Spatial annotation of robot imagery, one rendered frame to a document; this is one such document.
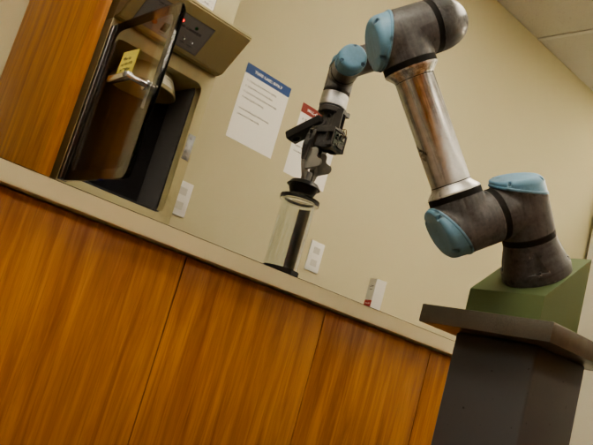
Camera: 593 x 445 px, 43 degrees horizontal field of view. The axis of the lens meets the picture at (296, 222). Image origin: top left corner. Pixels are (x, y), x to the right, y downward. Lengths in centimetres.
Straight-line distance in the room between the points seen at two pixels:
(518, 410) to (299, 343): 59
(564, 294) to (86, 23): 120
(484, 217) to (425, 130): 22
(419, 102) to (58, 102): 78
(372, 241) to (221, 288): 142
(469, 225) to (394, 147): 161
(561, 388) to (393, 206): 163
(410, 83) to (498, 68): 219
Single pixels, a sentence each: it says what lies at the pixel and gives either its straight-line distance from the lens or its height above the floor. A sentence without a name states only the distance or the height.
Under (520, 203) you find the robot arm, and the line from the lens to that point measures 165.
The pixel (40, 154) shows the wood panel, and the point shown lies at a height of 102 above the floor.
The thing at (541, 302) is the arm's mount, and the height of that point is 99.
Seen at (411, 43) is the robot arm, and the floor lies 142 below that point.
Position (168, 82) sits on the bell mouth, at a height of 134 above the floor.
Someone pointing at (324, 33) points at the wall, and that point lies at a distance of 295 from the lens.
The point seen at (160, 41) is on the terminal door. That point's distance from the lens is 167.
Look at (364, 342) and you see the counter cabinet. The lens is 208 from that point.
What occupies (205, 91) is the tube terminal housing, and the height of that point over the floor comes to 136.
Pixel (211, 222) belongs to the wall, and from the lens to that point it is 257.
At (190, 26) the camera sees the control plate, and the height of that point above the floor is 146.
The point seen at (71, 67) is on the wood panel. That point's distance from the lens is 180.
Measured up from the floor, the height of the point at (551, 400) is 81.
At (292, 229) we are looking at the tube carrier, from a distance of 197.
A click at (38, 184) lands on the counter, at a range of 150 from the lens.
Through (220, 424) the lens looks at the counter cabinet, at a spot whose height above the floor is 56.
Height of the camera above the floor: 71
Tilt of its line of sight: 11 degrees up
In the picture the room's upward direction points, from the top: 16 degrees clockwise
